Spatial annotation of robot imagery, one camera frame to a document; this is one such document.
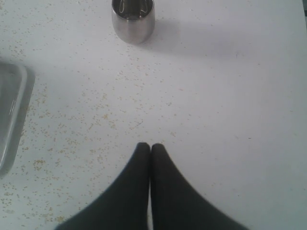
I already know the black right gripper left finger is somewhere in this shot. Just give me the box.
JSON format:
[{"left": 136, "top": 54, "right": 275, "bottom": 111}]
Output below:
[{"left": 57, "top": 143, "right": 150, "bottom": 230}]

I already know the small stainless steel cup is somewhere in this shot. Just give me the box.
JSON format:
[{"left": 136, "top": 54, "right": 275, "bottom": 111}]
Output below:
[{"left": 112, "top": 0, "right": 155, "bottom": 45}]

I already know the white rectangular plastic tray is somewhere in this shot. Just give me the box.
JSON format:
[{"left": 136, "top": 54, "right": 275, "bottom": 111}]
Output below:
[{"left": 0, "top": 61, "right": 35, "bottom": 178}]

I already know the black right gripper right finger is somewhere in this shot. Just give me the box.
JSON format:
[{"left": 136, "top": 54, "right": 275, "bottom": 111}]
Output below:
[{"left": 151, "top": 144, "right": 245, "bottom": 230}]

